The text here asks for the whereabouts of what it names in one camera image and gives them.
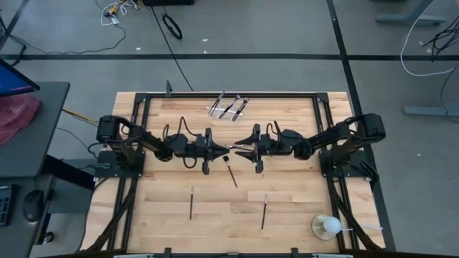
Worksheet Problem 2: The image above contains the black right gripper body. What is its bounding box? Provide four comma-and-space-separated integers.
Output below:
253, 123, 284, 174

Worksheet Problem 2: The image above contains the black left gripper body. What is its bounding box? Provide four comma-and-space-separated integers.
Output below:
186, 128, 214, 176

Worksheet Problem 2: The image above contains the black pen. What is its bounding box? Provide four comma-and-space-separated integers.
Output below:
224, 143, 254, 151

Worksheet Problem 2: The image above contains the clear acrylic brush organizer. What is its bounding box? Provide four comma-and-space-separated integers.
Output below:
207, 95, 250, 125

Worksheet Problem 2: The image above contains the black box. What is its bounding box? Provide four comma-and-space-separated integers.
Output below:
141, 0, 196, 7

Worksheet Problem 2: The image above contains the grey table leg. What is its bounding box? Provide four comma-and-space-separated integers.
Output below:
374, 0, 448, 27
402, 62, 459, 118

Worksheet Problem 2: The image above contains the dark grey desk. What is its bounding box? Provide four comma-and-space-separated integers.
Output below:
0, 80, 97, 258

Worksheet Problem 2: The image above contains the black computer mouse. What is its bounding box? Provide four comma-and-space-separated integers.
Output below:
22, 188, 45, 224

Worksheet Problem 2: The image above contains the red cloth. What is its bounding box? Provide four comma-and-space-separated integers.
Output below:
0, 94, 42, 147

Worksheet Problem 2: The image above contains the computer monitor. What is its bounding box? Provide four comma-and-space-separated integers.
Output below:
0, 57, 41, 98

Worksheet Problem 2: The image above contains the black keyboard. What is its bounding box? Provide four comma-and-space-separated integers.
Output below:
0, 183, 14, 227

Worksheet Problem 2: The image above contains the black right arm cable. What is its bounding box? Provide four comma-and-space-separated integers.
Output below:
265, 120, 285, 139

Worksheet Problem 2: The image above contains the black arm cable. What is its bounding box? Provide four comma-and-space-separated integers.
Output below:
161, 115, 202, 170
265, 120, 285, 139

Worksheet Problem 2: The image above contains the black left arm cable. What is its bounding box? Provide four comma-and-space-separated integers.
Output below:
161, 115, 202, 170

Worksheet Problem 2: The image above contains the black aluminium rig frame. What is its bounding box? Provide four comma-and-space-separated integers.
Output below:
80, 91, 387, 258

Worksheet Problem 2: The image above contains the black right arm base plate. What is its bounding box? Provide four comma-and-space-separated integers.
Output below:
318, 148, 372, 179

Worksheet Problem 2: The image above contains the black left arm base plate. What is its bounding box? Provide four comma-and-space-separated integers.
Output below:
93, 149, 147, 179

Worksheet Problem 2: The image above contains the long black floor cable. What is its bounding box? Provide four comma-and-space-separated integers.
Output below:
149, 4, 195, 92

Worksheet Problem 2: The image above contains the black coiled cable loop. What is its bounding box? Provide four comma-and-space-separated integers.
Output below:
161, 12, 184, 41

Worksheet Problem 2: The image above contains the white lamp cable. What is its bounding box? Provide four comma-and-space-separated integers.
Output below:
339, 224, 384, 233

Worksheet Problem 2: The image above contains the thin black floor cable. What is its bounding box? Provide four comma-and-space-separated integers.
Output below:
0, 24, 127, 55

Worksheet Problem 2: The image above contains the white floor cable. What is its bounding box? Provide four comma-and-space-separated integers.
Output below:
399, 0, 459, 77

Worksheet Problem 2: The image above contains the white and yellow cable bundle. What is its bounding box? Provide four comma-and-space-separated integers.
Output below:
93, 0, 141, 27

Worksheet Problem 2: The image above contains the black cable bundle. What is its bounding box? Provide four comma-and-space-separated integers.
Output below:
422, 24, 459, 62

